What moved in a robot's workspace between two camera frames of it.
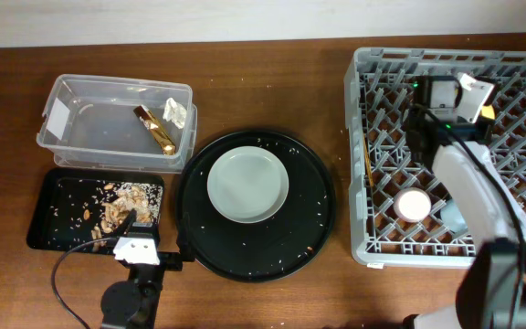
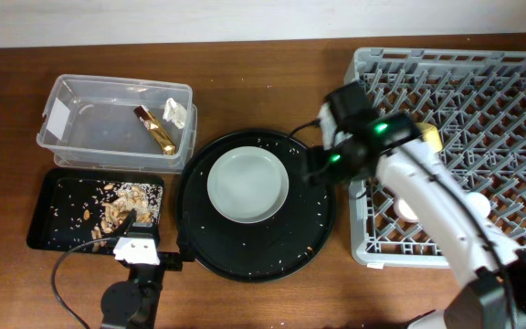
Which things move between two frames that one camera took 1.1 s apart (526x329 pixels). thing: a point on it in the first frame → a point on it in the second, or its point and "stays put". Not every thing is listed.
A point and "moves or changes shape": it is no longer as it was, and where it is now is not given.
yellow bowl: [488, 111] moves or changes shape
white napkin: [175, 112] stays put
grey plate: [247, 185] stays put
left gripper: [173, 261] stays put
